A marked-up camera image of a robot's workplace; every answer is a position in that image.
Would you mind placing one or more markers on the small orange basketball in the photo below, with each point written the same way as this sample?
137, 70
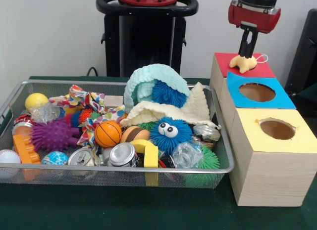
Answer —
108, 134

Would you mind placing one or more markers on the yellow plastic block toy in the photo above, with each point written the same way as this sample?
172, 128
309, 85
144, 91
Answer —
150, 155

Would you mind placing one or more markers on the yellow ball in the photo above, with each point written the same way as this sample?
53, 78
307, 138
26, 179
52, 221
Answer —
36, 101

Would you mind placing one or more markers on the cream yellow waffle cloth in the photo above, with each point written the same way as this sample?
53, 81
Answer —
195, 109

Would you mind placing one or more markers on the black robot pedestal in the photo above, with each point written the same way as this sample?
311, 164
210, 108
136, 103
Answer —
143, 42

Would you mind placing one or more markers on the globe print ball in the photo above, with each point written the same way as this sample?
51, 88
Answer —
54, 158

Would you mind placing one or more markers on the silver metal can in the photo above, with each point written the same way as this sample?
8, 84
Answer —
122, 155

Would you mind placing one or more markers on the wooden cube block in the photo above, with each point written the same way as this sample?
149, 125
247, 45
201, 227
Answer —
114, 101

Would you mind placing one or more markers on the yellow plush duck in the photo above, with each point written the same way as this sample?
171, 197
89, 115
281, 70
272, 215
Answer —
243, 64

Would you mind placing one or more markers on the purple spiky ball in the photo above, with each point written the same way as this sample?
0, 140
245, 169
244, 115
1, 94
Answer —
52, 136

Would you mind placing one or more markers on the black chair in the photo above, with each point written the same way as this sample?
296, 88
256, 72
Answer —
304, 52

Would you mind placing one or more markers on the mint green waffle cloth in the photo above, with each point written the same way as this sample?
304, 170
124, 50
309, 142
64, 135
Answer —
148, 84

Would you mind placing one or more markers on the orange plastic block toy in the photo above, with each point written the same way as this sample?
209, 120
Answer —
25, 151

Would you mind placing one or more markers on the dark green table cloth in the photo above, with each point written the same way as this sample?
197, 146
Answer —
124, 210

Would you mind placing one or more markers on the white baseball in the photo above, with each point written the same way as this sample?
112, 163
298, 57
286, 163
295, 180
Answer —
9, 158

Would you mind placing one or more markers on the green spiky ball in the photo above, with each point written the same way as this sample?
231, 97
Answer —
208, 160

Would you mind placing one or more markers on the blue spiky ball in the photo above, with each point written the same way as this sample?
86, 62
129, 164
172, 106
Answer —
169, 93

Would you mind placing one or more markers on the wooden box with three holes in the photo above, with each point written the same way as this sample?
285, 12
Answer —
272, 175

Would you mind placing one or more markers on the blue fuzzy ball with eyes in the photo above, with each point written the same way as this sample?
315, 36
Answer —
171, 140

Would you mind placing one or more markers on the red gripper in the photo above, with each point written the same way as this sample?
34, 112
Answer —
253, 18

